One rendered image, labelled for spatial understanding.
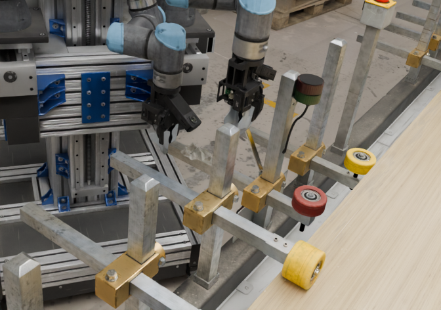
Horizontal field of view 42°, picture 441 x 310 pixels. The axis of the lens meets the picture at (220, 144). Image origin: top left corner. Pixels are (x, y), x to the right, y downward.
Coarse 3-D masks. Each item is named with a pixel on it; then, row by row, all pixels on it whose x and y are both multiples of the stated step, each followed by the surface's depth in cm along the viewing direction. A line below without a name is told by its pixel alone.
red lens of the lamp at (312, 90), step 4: (296, 84) 128; (300, 84) 126; (304, 84) 125; (300, 88) 126; (304, 88) 125; (308, 88) 125; (312, 88) 125; (316, 88) 125; (320, 88) 126; (304, 92) 126; (308, 92) 126; (312, 92) 125; (316, 92) 126; (320, 92) 127
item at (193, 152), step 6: (192, 144) 152; (186, 150) 150; (192, 150) 151; (198, 150) 150; (204, 150) 152; (186, 156) 149; (192, 156) 150; (198, 156) 149; (204, 156) 150; (210, 156) 150
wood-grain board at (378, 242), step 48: (432, 144) 163; (384, 192) 140; (432, 192) 143; (336, 240) 124; (384, 240) 126; (432, 240) 128; (288, 288) 110; (336, 288) 112; (384, 288) 113; (432, 288) 115
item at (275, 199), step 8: (176, 144) 154; (168, 152) 155; (176, 152) 153; (184, 160) 153; (192, 160) 151; (200, 160) 149; (200, 168) 151; (208, 168) 149; (240, 176) 146; (240, 184) 145; (248, 184) 143; (272, 192) 142; (272, 200) 141; (280, 200) 139; (288, 200) 140; (280, 208) 140; (288, 208) 139; (296, 216) 138; (304, 216) 136; (304, 224) 137
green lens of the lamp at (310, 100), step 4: (296, 88) 128; (296, 92) 128; (296, 96) 128; (300, 96) 127; (304, 96) 126; (308, 96) 126; (312, 96) 126; (316, 96) 126; (320, 96) 128; (300, 100) 127; (304, 100) 127; (308, 100) 127; (312, 100) 127; (316, 100) 127; (308, 104) 127; (312, 104) 127
